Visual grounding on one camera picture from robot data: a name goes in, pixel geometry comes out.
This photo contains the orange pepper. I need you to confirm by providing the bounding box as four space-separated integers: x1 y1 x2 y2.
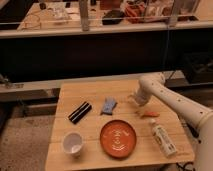
136 111 160 117

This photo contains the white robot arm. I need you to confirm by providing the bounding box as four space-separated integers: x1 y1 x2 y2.
131 72 213 171

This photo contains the orange ceramic plate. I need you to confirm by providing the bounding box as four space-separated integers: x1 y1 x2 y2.
100 120 137 159

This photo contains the white plastic bottle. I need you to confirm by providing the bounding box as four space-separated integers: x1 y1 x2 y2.
149 119 177 157

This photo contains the wooden table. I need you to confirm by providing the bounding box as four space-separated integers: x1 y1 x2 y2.
44 79 197 171

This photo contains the black rectangular block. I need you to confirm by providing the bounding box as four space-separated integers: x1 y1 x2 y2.
68 102 92 124

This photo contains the dark crate at right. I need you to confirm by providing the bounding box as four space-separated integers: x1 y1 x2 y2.
182 52 213 83

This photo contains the black bag on bench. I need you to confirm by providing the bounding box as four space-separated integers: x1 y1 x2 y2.
102 10 124 25

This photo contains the orange object on bench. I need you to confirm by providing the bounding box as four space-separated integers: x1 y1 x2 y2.
125 4 145 23

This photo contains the metal post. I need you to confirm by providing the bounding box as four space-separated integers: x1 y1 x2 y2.
79 0 90 31

